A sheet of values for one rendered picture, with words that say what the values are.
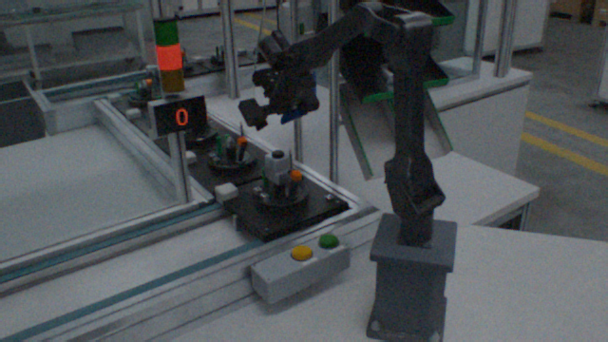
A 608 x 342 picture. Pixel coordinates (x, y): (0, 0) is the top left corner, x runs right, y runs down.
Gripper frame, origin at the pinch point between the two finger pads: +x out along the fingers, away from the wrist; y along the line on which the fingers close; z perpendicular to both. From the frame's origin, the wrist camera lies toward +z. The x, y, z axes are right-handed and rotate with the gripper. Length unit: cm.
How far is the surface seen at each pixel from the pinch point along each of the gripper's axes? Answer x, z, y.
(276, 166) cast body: 6.4, -9.2, 1.6
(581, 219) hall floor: 102, -59, -215
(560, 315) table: -13, -67, -30
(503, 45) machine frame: 44, 33, -163
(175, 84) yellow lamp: -2.8, 12.6, 19.5
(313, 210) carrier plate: 9.5, -21.3, -3.3
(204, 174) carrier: 30.5, 4.8, 9.4
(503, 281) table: -4, -56, -30
